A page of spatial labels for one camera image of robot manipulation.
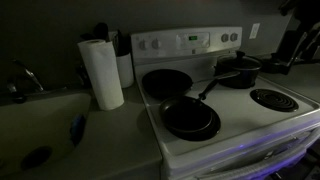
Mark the white stove knob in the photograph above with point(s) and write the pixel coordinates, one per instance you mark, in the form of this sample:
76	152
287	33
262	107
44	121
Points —
234	37
143	45
224	37
156	44

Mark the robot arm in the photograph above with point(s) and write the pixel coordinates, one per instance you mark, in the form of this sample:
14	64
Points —
307	13

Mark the black rear frying pan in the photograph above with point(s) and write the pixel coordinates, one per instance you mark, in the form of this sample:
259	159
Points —
164	83

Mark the black frying pan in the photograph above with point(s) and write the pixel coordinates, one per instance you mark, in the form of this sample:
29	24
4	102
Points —
185	114
164	83

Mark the black front frying pan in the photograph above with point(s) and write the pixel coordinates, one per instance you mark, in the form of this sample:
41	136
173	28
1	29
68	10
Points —
185	114

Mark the white utensil holder crock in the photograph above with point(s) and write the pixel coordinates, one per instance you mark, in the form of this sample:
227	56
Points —
125	70

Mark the white paper towel roll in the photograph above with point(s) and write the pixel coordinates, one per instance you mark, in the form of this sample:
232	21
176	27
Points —
101	65

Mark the black kitchen utensils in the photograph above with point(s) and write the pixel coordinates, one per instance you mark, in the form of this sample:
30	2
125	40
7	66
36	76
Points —
101	31

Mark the green digital clock display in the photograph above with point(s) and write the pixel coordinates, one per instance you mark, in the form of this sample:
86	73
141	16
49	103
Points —
193	38

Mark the black lidded pot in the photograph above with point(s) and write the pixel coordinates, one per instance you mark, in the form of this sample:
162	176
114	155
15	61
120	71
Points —
247	69

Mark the blue sponge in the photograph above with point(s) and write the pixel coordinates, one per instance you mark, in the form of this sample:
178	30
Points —
77	129

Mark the black coil burner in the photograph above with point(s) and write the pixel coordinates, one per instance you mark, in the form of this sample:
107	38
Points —
274	100

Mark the small black lidded saucepan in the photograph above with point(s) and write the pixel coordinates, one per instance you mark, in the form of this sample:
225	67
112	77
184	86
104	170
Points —
273	65

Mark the white electric stove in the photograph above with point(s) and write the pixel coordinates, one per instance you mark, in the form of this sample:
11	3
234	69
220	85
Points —
252	141

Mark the white kitchen sink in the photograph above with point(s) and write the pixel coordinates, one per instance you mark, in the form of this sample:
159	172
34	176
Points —
37	132

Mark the chrome sink faucet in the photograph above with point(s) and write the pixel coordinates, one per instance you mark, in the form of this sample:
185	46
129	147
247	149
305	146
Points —
21	84

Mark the white wall outlet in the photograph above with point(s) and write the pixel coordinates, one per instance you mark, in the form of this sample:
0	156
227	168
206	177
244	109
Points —
254	30

